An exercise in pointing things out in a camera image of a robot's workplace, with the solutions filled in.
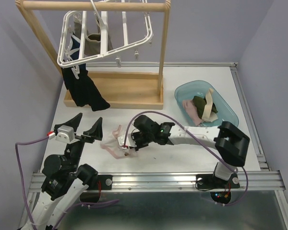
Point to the aluminium mounting rail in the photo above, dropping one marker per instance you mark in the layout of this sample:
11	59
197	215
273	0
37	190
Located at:
185	182

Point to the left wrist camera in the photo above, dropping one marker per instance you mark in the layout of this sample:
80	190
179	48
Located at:
66	135

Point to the pink mauve underwear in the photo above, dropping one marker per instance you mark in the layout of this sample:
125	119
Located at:
191	111

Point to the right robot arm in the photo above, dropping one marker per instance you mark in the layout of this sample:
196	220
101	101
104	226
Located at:
226	142

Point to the white plastic clip hanger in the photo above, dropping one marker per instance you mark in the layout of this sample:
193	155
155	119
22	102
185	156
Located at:
106	50

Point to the teal plastic basin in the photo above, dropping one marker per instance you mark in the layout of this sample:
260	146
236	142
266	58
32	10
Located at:
199	88

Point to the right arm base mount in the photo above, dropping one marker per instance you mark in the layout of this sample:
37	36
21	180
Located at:
210	182

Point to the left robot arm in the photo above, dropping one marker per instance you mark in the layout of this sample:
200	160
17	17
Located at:
65	179

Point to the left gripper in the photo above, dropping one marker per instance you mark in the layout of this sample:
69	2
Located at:
96	131

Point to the navy underwear white trim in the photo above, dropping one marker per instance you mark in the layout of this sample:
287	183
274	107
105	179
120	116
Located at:
74	50

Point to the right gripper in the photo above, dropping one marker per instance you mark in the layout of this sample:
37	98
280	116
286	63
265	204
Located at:
138	145

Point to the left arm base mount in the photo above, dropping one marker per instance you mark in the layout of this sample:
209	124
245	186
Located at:
101	182

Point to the black underwear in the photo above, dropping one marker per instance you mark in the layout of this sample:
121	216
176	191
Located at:
83	90

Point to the dark green underwear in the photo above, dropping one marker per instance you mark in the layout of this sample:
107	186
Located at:
206	108

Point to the light pink underwear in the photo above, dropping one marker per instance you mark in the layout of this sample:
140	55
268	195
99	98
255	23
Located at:
110	144

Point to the wooden clothes rack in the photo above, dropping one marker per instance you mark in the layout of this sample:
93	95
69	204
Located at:
128	90

